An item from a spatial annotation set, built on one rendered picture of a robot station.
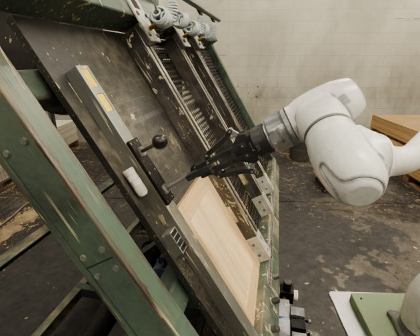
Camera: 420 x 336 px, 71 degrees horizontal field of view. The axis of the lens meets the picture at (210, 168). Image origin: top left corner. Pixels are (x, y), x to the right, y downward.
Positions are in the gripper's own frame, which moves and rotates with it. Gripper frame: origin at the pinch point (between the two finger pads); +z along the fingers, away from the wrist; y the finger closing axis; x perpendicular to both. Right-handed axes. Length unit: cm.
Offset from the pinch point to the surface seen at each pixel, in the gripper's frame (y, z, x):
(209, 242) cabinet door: 25.1, 14.8, 11.5
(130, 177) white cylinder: -7.9, 14.5, -5.9
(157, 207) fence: 3.3, 14.9, -2.5
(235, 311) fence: 42.5, 12.4, -2.0
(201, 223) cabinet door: 18.7, 14.8, 13.9
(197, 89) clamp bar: -23, 12, 82
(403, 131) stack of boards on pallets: 171, -143, 424
